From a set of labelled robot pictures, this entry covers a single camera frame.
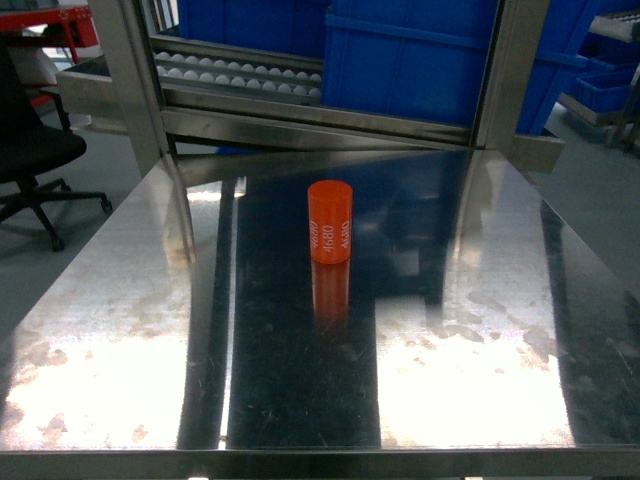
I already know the orange cylindrical capacitor 4680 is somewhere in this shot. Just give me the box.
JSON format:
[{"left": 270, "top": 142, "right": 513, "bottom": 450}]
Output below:
[{"left": 307, "top": 180, "right": 353, "bottom": 265}]

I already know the large blue plastic crate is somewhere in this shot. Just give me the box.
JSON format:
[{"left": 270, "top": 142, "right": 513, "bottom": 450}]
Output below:
[{"left": 321, "top": 1, "right": 599, "bottom": 135}]

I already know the blue plastic crate behind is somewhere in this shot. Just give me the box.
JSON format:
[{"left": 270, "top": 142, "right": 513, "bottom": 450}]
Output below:
[{"left": 178, "top": 0, "right": 331, "bottom": 58}]

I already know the stainless steel roller rack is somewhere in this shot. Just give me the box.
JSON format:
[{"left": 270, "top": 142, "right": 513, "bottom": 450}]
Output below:
[{"left": 57, "top": 1, "right": 548, "bottom": 173}]

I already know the black office chair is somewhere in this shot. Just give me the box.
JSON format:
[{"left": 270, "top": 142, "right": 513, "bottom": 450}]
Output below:
[{"left": 1, "top": 44, "right": 113, "bottom": 251}]

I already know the small blue bin far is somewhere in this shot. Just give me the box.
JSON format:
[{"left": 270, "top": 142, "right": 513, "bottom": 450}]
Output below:
[{"left": 574, "top": 68, "right": 635, "bottom": 113}]

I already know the red metal frame table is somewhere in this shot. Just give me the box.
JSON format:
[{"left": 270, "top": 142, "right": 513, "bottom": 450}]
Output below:
[{"left": 1, "top": 5, "right": 99, "bottom": 64}]

